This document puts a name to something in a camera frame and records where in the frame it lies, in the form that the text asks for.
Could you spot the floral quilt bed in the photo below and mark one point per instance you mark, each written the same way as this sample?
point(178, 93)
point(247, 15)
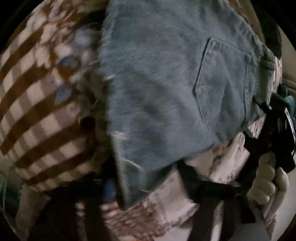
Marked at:
point(54, 130)

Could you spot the distressed blue denim shorts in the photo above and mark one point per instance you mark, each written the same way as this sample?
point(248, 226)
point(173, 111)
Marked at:
point(183, 77)

